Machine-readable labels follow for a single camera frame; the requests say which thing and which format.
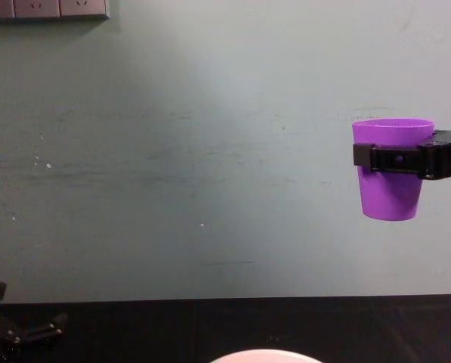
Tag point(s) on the purple plastic cup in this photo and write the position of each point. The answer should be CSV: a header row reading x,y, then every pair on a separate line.
x,y
389,196

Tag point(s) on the white round plate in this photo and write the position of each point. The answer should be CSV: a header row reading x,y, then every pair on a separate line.
x,y
264,357

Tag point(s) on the black table cloth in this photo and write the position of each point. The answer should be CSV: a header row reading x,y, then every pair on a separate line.
x,y
248,325

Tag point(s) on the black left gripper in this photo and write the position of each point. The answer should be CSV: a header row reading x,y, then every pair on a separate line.
x,y
0,348

